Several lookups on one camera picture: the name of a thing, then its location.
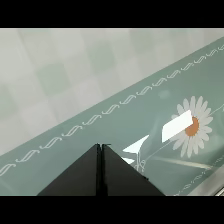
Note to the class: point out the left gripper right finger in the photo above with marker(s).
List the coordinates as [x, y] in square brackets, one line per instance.
[125, 176]

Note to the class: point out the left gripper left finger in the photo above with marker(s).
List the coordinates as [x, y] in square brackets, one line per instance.
[76, 176]

